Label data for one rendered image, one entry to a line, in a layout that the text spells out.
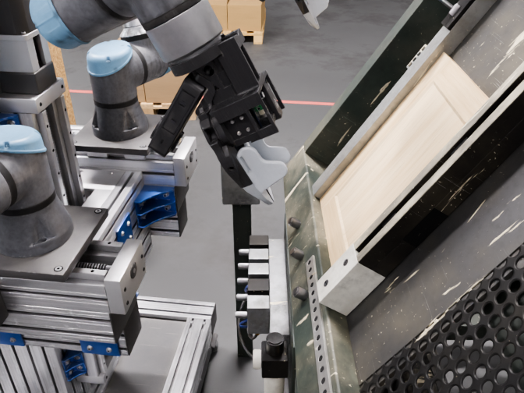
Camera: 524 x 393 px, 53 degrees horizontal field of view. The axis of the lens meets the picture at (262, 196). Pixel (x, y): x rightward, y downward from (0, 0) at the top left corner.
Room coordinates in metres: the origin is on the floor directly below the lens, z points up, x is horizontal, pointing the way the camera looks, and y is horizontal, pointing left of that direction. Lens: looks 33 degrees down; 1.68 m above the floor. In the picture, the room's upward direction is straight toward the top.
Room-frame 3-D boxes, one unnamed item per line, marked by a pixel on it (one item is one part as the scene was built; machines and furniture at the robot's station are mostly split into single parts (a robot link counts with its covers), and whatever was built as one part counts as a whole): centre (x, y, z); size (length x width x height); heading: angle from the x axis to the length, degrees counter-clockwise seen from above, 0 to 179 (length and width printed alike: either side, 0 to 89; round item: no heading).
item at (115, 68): (1.36, 0.39, 1.20); 0.13 x 0.12 x 0.14; 147
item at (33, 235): (0.86, 0.46, 1.09); 0.15 x 0.15 x 0.10
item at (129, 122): (1.35, 0.40, 1.09); 0.15 x 0.15 x 0.10
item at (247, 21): (6.14, 0.35, 0.20); 1.13 x 0.85 x 0.39; 172
